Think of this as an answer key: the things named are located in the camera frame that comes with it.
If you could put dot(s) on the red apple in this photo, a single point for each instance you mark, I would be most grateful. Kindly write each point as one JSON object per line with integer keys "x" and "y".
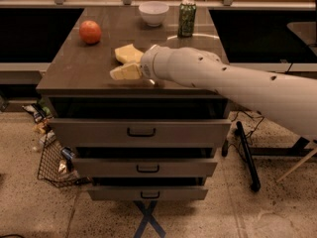
{"x": 90, "y": 32}

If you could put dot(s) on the black metal stand leg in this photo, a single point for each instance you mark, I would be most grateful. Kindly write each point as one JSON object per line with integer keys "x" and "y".
{"x": 256, "y": 184}

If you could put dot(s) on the white bowl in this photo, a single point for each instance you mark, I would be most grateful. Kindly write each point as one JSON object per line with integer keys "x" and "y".
{"x": 153, "y": 12}

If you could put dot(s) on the middle grey drawer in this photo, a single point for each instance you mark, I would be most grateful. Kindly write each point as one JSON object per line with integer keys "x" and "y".
{"x": 145, "y": 168}

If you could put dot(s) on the green soda can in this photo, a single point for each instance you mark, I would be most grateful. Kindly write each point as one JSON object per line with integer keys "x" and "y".
{"x": 186, "y": 19}

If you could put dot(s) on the yellow sponge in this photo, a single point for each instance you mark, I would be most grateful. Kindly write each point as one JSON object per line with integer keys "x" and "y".
{"x": 128, "y": 53}

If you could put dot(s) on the bottom grey drawer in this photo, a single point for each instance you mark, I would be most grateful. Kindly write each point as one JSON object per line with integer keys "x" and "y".
{"x": 147, "y": 193}

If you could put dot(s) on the snack bag pile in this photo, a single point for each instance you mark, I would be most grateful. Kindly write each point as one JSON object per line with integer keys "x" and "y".
{"x": 41, "y": 116}

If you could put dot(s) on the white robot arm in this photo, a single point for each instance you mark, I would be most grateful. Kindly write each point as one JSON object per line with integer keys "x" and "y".
{"x": 290, "y": 101}

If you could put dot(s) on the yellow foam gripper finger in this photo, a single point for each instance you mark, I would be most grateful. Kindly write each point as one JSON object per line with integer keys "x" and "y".
{"x": 127, "y": 71}

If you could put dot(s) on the top grey drawer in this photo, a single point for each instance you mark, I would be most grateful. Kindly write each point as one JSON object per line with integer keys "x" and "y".
{"x": 129, "y": 133}

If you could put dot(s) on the grey drawer cabinet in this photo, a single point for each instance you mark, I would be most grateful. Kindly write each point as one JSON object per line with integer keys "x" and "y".
{"x": 78, "y": 85}

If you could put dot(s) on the grey drawer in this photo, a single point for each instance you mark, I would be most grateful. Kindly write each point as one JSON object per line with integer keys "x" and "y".
{"x": 145, "y": 168}
{"x": 129, "y": 133}
{"x": 147, "y": 193}

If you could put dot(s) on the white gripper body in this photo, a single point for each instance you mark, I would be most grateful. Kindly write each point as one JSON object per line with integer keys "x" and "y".
{"x": 148, "y": 64}

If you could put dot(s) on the black wire basket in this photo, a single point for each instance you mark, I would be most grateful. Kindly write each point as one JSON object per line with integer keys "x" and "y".
{"x": 54, "y": 170}

